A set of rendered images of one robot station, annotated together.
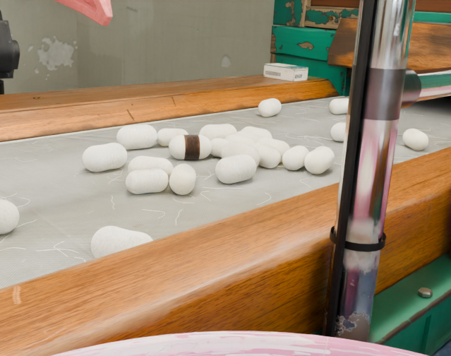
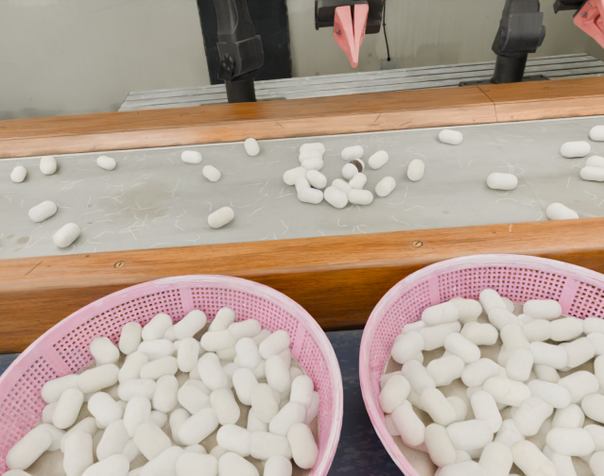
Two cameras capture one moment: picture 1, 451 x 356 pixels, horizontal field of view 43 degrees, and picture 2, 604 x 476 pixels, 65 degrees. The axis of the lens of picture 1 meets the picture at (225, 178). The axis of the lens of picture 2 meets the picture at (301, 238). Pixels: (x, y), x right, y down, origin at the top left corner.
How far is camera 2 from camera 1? 30 cm
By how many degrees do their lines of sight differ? 45
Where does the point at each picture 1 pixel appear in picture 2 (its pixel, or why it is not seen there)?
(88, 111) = (578, 103)
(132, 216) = (576, 195)
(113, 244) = (557, 212)
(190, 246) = (593, 227)
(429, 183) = not seen: outside the picture
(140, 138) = not seen: outside the picture
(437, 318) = not seen: outside the picture
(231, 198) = not seen: outside the picture
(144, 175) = (593, 171)
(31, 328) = (512, 242)
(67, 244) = (536, 203)
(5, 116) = (523, 105)
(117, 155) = (582, 150)
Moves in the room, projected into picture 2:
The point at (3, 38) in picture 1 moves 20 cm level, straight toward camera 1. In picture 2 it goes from (536, 25) to (533, 54)
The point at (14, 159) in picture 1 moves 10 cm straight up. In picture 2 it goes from (521, 137) to (537, 70)
